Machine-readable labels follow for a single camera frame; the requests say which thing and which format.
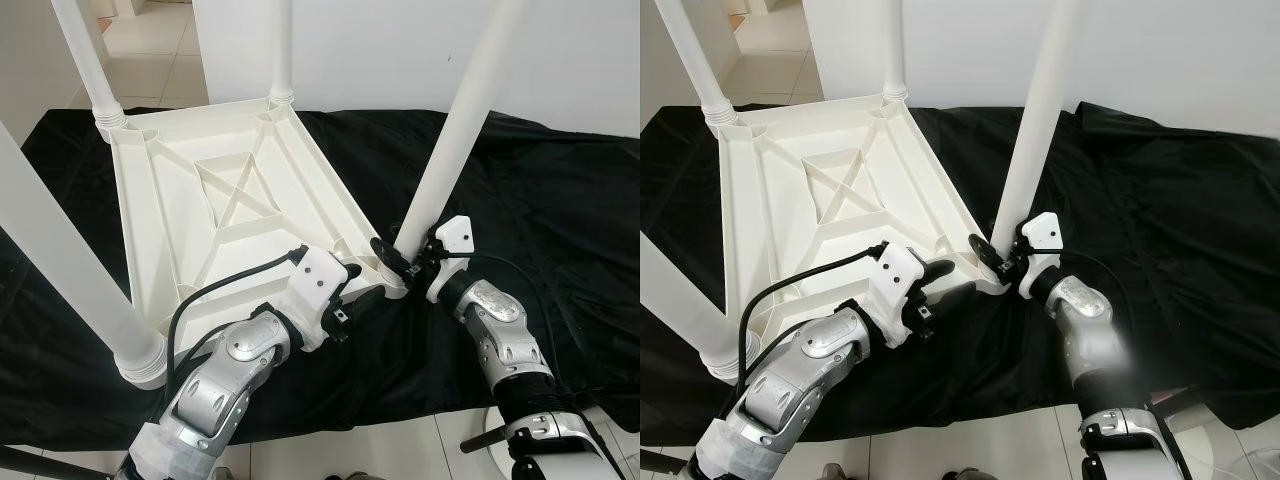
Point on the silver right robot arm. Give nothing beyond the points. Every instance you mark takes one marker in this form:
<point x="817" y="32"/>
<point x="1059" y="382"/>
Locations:
<point x="510" y="340"/>
<point x="1095" y="340"/>

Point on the white plastic table leg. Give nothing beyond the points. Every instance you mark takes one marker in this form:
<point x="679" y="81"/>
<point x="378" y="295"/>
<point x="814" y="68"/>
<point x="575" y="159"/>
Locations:
<point x="85" y="60"/>
<point x="894" y="50"/>
<point x="460" y="110"/>
<point x="1040" y="110"/>
<point x="690" y="60"/>
<point x="281" y="50"/>
<point x="70" y="270"/>
<point x="690" y="310"/>

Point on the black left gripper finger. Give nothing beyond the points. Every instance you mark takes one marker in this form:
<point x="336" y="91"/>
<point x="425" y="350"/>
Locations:
<point x="353" y="271"/>
<point x="950" y="298"/>
<point x="940" y="269"/>
<point x="364" y="300"/>

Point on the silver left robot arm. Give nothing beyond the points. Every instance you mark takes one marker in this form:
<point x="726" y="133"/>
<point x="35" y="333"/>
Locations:
<point x="215" y="380"/>
<point x="800" y="375"/>

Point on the grey robot right leg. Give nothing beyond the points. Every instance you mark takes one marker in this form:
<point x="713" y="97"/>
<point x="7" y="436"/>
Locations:
<point x="965" y="474"/>

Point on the white plastic table top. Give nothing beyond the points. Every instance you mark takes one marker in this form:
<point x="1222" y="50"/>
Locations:
<point x="850" y="190"/>
<point x="240" y="200"/>

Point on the black cloth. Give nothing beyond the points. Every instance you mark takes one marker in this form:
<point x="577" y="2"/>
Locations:
<point x="560" y="250"/>
<point x="1170" y="250"/>

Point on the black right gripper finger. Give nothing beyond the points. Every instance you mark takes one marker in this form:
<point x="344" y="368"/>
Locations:
<point x="390" y="258"/>
<point x="987" y="254"/>

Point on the grey robot leg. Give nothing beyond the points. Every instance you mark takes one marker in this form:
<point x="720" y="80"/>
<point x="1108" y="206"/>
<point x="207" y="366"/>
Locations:
<point x="830" y="473"/>
<point x="965" y="474"/>

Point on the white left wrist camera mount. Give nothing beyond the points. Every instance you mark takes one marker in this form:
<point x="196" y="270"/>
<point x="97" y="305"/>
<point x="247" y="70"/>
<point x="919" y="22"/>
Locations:
<point x="895" y="285"/>
<point x="318" y="290"/>

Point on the grey robot left leg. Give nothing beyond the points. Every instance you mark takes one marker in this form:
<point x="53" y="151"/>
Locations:
<point x="830" y="473"/>

